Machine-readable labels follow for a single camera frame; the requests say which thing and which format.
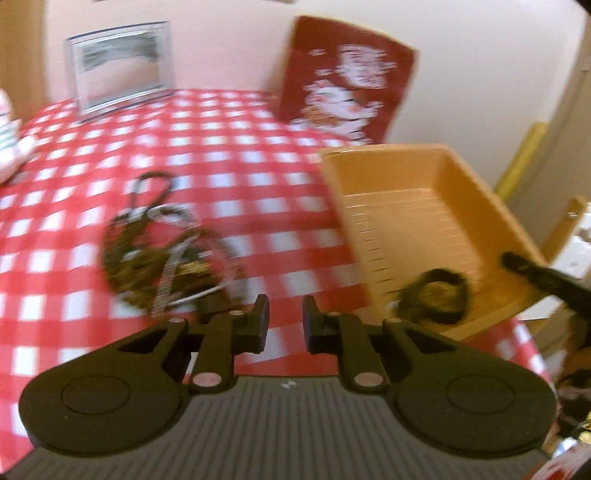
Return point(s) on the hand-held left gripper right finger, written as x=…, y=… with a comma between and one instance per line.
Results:
x=310, y=319

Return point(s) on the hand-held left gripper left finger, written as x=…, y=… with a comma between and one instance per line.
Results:
x=261, y=318

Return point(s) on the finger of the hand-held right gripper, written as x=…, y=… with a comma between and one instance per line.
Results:
x=545, y=277

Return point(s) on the yellow plastic tray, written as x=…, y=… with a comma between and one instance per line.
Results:
x=392, y=217

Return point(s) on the red white checked tablecloth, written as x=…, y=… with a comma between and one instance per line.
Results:
x=240, y=138

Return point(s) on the red cat print cushion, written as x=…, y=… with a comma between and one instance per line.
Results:
x=332, y=60

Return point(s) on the white plush toy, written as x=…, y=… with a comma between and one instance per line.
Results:
x=9, y=147

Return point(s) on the wooden side panel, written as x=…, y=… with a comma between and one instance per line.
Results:
x=23, y=46

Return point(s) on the wooden door frame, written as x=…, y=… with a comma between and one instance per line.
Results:
x=570, y=115

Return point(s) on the silver picture frame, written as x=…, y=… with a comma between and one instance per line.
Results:
x=120, y=64

